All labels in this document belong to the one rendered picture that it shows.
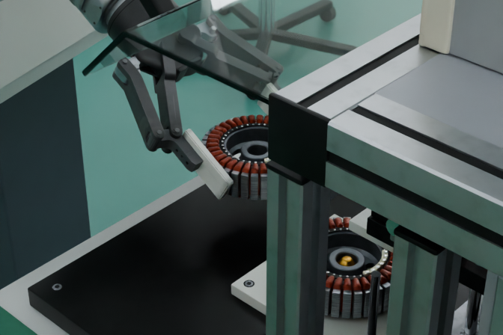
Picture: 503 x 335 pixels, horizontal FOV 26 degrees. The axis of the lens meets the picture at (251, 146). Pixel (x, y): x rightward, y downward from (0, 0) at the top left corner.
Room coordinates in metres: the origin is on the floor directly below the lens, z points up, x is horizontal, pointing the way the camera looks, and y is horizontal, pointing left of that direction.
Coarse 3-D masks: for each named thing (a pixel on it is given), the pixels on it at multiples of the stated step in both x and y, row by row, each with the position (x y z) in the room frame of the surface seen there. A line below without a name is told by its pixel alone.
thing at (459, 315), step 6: (462, 306) 0.69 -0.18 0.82; (480, 306) 0.69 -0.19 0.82; (456, 312) 0.69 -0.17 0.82; (462, 312) 0.69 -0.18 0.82; (456, 318) 0.68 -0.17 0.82; (462, 318) 0.68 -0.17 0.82; (456, 324) 0.67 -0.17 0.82; (462, 324) 0.67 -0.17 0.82; (456, 330) 0.66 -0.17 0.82; (462, 330) 0.66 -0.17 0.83
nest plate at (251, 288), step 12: (336, 216) 0.88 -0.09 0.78; (264, 264) 0.80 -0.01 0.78; (252, 276) 0.78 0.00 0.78; (264, 276) 0.78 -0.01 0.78; (240, 288) 0.77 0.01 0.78; (252, 288) 0.77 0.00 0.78; (264, 288) 0.77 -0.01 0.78; (252, 300) 0.75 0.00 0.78; (264, 300) 0.75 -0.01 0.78; (264, 312) 0.74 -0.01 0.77; (384, 312) 0.73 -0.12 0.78; (324, 324) 0.72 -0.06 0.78; (336, 324) 0.72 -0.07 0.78; (348, 324) 0.72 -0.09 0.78; (360, 324) 0.72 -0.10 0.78; (384, 324) 0.72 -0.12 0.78
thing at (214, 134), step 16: (224, 128) 0.93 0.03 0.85; (240, 128) 0.94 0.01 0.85; (256, 128) 0.94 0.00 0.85; (208, 144) 0.90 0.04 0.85; (224, 144) 0.91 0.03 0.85; (240, 144) 0.94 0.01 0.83; (256, 144) 0.92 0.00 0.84; (224, 160) 0.88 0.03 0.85; (240, 160) 0.88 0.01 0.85; (256, 160) 0.89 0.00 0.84; (240, 176) 0.86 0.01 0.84; (256, 176) 0.85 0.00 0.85; (240, 192) 0.86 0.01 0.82; (256, 192) 0.85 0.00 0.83
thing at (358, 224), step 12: (360, 216) 0.74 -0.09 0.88; (372, 216) 0.72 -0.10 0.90; (360, 228) 0.73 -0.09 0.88; (372, 228) 0.72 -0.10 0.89; (384, 228) 0.71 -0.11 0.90; (372, 240) 0.72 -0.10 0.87; (384, 240) 0.71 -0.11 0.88; (468, 264) 0.66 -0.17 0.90; (468, 276) 0.65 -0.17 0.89; (480, 276) 0.65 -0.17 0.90; (480, 288) 0.64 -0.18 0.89; (468, 300) 0.66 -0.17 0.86; (480, 300) 0.66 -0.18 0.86; (468, 312) 0.66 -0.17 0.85; (480, 312) 0.68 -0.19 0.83; (468, 324) 0.66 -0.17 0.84
